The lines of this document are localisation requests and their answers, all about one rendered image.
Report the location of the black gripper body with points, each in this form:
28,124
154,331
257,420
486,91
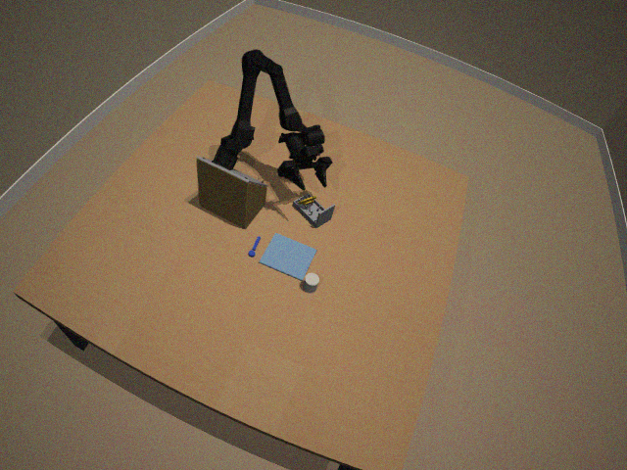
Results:
305,164

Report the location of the grey cylinder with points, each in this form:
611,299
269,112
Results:
310,283

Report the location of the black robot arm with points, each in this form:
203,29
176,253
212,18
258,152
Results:
242,133

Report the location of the blue flat mat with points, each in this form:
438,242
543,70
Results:
288,256

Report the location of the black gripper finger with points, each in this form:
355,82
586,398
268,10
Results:
321,174
294,176

